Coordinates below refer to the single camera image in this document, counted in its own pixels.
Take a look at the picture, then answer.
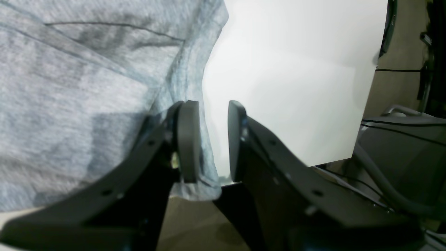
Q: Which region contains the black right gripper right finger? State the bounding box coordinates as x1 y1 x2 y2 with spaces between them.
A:
228 101 425 251

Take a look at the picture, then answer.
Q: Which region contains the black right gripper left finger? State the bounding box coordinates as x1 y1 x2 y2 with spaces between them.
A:
1 100 201 251

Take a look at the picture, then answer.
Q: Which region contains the grey T-shirt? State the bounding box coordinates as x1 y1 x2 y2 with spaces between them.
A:
0 0 228 213

